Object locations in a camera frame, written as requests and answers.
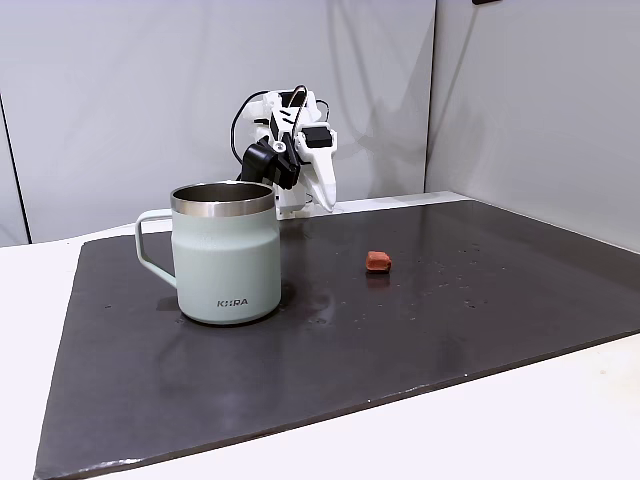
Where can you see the red cube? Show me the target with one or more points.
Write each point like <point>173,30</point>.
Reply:
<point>378,262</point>

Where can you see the mint green steel mug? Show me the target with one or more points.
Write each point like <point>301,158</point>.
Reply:
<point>225,260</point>

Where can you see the black table mat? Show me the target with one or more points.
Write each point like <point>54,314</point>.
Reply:
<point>350,375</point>

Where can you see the dark object on wall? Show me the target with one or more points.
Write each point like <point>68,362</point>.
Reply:
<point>486,2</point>

